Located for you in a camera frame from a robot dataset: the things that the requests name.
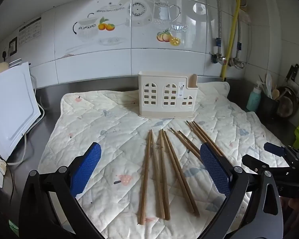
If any white microwave oven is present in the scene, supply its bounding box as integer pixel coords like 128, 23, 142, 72
0, 61, 42, 162

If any teal pump bottle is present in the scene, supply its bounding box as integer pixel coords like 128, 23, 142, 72
246, 81, 263, 113

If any short braided metal hose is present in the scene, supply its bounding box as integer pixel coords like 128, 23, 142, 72
236, 15, 242, 61

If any yellow gas hose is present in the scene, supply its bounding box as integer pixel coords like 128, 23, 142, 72
220, 0, 241, 81

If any black wall outlet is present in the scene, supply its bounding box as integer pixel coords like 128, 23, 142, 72
9, 37, 18, 56

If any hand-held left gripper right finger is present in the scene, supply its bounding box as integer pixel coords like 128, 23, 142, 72
200, 143, 283, 239

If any cream quilted mat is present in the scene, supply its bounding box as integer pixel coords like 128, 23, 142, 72
37, 81, 291, 239

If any beige plastic chopstick holder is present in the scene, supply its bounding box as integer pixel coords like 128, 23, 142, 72
138, 71, 199, 119

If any wall notice sticker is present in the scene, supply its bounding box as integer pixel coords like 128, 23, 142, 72
18, 17, 42, 46

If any black handled knife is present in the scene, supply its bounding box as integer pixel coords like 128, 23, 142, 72
285, 63, 299, 81

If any bunch of wooden chopsticks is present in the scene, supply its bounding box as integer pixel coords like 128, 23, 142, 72
138, 120, 226, 226

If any long braided metal hose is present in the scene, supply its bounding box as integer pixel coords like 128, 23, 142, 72
214, 0, 222, 55

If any white plastic spatula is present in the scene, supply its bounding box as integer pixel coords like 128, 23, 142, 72
265, 73, 274, 99

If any plain metal valve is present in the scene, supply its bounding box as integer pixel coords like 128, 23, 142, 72
230, 57, 245, 70

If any black utensil cup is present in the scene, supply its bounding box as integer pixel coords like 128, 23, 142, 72
260, 93, 280, 120

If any white power cable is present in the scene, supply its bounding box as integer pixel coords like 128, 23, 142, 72
7, 75, 46, 165

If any metal valve red knob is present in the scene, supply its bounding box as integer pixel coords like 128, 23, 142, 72
210, 52, 230, 67

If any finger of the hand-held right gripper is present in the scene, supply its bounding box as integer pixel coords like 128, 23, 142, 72
242, 154, 289, 175
264, 142, 293, 163

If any dark frying pan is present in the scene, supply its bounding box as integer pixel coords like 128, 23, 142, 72
276, 86, 299, 118

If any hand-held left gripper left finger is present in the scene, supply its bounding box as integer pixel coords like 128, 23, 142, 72
19, 142, 107, 239

